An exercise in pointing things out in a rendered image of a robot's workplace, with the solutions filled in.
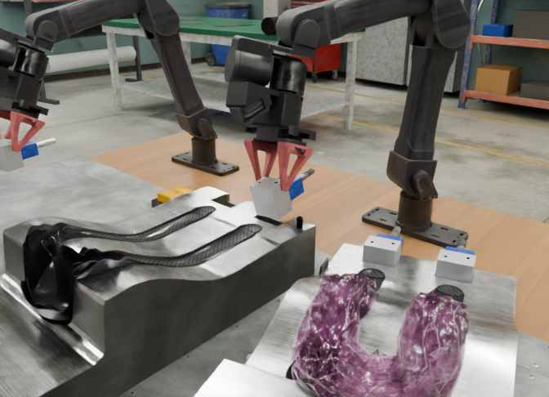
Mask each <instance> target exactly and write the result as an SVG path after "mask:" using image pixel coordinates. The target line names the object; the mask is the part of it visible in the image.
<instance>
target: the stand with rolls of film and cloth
mask: <svg viewBox="0 0 549 397"><path fill-rule="evenodd" d="M32 1H33V2H77V1H80V0H32ZM24 5H25V14H26V19H27V17H28V16H30V15H31V14H33V12H32V7H31V1H30V0H24ZM121 19H136V14H135V13H134V14H131V15H127V16H123V17H120V18H118V19H116V20H121ZM103 35H106V33H105V32H102V25H96V26H93V27H91V28H89V29H84V30H83V31H81V32H79V33H76V34H73V35H70V38H86V37H95V36H103ZM132 37H133V46H134V47H132V46H127V47H116V52H117V59H118V62H122V61H128V60H134V59H135V63H136V79H135V78H125V82H131V83H133V82H139V81H144V80H142V75H141V58H140V49H139V41H138V36H136V35H132ZM68 39H69V38H68ZM47 57H49V61H48V65H47V70H46V73H51V72H57V71H62V70H68V69H78V68H84V67H90V66H95V65H105V64H109V53H108V48H107V49H100V50H94V51H81V52H75V53H67V54H60V55H54V56H47ZM39 96H40V97H38V102H42V103H48V104H52V105H58V104H59V103H60V101H59V100H53V99H48V98H47V97H46V92H45V87H44V81H42V87H41V91H40V93H39Z"/></svg>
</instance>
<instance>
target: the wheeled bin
mask: <svg viewBox="0 0 549 397"><path fill-rule="evenodd" d="M251 6H252V4H251V3H248V2H212V3H207V4H205V5H204V8H207V10H208V17H216V18H231V19H244V20H248V9H249V7H251ZM229 50H230V46H227V45H220V44H212V53H209V54H207V56H206V62H207V64H208V65H209V66H213V65H215V64H217V65H225V62H226V58H227V55H228V52H229Z"/></svg>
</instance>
